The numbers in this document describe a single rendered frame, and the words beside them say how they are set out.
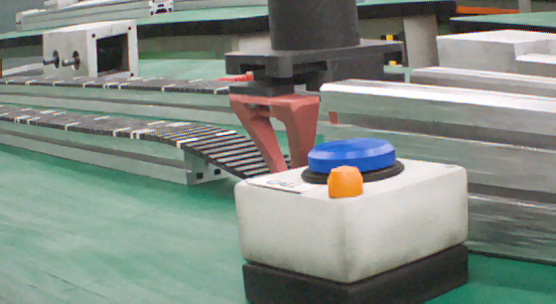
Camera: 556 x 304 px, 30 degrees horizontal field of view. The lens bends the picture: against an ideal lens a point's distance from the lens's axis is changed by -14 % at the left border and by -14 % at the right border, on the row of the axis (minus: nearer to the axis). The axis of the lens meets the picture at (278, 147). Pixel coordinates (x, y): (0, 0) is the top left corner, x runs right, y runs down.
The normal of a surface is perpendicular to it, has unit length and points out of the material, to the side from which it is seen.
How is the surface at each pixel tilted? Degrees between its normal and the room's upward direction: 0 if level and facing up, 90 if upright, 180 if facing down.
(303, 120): 112
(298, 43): 90
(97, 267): 0
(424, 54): 90
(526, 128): 90
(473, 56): 90
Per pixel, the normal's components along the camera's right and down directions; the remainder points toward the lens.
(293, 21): -0.50, 0.18
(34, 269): -0.09, -0.98
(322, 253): -0.79, 0.17
